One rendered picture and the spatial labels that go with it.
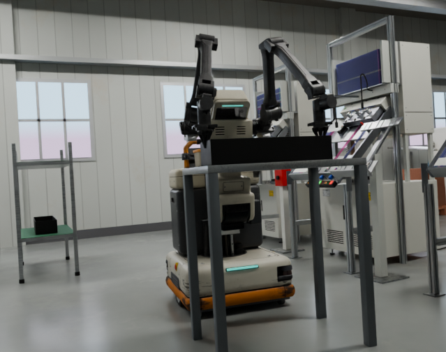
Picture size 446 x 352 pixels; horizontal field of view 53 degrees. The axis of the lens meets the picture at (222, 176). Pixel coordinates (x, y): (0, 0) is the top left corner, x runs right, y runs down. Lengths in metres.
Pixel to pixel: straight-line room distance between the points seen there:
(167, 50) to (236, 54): 1.12
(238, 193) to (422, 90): 2.03
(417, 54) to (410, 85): 0.26
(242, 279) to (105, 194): 4.17
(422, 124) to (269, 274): 1.98
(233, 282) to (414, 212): 1.85
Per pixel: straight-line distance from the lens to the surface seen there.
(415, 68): 3.97
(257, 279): 2.53
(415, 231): 3.86
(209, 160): 1.89
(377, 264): 3.27
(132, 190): 6.50
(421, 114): 3.95
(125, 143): 6.51
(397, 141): 3.67
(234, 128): 2.52
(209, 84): 1.99
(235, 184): 2.51
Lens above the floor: 0.76
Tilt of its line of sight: level
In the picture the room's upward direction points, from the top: 3 degrees counter-clockwise
